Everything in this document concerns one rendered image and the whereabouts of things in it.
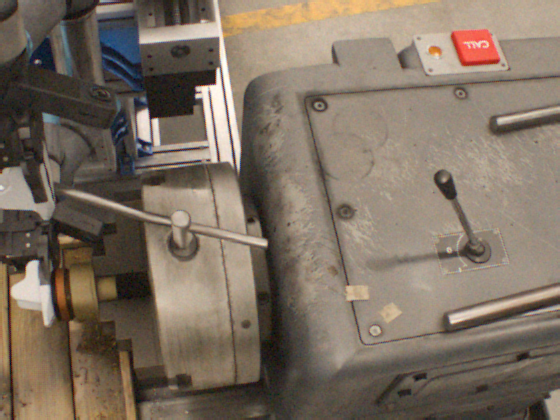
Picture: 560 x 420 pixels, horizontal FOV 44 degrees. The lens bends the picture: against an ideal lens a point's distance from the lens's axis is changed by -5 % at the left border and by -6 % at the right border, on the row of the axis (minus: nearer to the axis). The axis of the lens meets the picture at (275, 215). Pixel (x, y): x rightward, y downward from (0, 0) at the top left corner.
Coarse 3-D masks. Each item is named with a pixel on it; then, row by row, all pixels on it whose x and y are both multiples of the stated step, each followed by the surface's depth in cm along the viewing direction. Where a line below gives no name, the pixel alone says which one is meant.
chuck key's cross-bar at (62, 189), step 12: (60, 192) 80; (72, 192) 80; (84, 192) 81; (96, 204) 81; (108, 204) 81; (120, 204) 82; (132, 216) 82; (144, 216) 82; (156, 216) 82; (192, 228) 82; (204, 228) 82; (216, 228) 82; (228, 240) 82; (240, 240) 82; (252, 240) 82; (264, 240) 82
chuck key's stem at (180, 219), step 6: (180, 210) 81; (174, 216) 81; (180, 216) 81; (186, 216) 81; (174, 222) 80; (180, 222) 80; (186, 222) 81; (174, 228) 81; (180, 228) 81; (186, 228) 81; (174, 234) 83; (180, 234) 82; (186, 234) 83; (180, 240) 84; (186, 240) 85; (180, 246) 88; (186, 246) 88
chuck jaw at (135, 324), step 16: (112, 304) 98; (128, 304) 98; (144, 304) 98; (112, 320) 97; (128, 320) 97; (144, 320) 97; (128, 336) 95; (144, 336) 96; (144, 352) 94; (160, 352) 94; (144, 368) 93; (160, 368) 94
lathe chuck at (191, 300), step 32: (160, 192) 93; (192, 192) 93; (160, 256) 88; (192, 256) 88; (160, 288) 87; (192, 288) 88; (224, 288) 88; (160, 320) 87; (192, 320) 88; (224, 320) 89; (192, 352) 90; (224, 352) 91; (192, 384) 95; (224, 384) 98
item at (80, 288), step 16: (64, 272) 99; (80, 272) 98; (64, 288) 97; (80, 288) 97; (96, 288) 98; (112, 288) 99; (64, 304) 97; (80, 304) 97; (96, 304) 97; (64, 320) 99; (80, 320) 99; (96, 320) 101
